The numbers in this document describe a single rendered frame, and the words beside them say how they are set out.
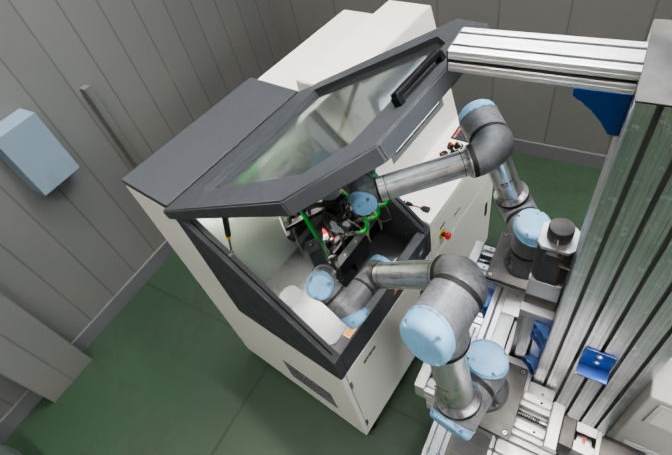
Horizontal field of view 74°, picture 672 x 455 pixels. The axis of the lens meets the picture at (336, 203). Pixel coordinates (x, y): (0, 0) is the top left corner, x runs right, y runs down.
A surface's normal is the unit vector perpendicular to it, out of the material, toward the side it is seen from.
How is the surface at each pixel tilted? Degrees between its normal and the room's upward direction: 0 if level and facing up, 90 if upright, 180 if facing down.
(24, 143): 90
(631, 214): 90
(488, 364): 7
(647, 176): 90
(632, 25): 90
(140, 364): 0
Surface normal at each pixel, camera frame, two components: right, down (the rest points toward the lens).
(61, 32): 0.85, 0.26
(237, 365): -0.18, -0.66
